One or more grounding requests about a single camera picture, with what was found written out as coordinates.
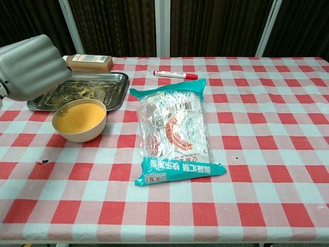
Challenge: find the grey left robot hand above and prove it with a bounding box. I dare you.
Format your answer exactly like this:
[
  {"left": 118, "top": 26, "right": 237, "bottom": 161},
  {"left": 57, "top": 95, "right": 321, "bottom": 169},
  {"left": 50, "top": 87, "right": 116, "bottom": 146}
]
[{"left": 0, "top": 34, "right": 73, "bottom": 102}]

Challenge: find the yellow-orange plastic bowl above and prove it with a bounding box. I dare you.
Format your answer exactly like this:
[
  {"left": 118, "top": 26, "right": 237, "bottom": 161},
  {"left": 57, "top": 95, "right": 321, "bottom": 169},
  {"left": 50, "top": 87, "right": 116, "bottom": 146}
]
[{"left": 52, "top": 98, "right": 107, "bottom": 143}]

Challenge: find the dark brown curtain panel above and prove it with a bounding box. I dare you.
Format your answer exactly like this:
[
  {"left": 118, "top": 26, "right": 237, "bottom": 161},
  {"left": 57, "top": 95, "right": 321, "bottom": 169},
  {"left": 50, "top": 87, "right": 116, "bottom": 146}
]
[
  {"left": 0, "top": 0, "right": 76, "bottom": 59},
  {"left": 169, "top": 0, "right": 272, "bottom": 58},
  {"left": 68, "top": 0, "right": 157, "bottom": 58},
  {"left": 264, "top": 0, "right": 329, "bottom": 59}
]

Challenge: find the brown bottle with white cap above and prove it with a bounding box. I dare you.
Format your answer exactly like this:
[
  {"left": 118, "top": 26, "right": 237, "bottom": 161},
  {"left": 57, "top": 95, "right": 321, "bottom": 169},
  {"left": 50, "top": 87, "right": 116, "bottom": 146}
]
[{"left": 63, "top": 54, "right": 114, "bottom": 73}]

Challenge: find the stainless steel tray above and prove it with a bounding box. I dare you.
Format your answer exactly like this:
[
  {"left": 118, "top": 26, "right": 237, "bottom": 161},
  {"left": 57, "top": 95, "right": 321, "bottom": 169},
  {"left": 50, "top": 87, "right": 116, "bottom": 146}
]
[{"left": 26, "top": 72, "right": 130, "bottom": 112}]

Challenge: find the red and white marker pen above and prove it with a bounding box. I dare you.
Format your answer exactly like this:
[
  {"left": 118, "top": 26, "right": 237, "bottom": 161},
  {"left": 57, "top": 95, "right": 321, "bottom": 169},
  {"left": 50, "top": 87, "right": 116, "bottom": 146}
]
[{"left": 153, "top": 69, "right": 198, "bottom": 80}]

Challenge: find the teal and clear snack bag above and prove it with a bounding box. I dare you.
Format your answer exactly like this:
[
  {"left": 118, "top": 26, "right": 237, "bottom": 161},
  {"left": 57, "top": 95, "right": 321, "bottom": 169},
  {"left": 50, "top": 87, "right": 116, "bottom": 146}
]
[{"left": 129, "top": 78, "right": 227, "bottom": 186}]

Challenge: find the red white checkered tablecloth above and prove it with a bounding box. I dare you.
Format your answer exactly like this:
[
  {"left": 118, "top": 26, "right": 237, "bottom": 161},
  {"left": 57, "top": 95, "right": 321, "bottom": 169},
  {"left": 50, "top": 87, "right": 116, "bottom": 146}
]
[{"left": 0, "top": 55, "right": 329, "bottom": 244}]

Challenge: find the white partition post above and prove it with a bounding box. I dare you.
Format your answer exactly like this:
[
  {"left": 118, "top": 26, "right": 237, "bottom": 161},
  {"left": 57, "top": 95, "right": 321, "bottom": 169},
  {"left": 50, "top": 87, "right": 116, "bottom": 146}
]
[
  {"left": 154, "top": 0, "right": 172, "bottom": 58},
  {"left": 255, "top": 0, "right": 283, "bottom": 58},
  {"left": 58, "top": 0, "right": 85, "bottom": 56}
]

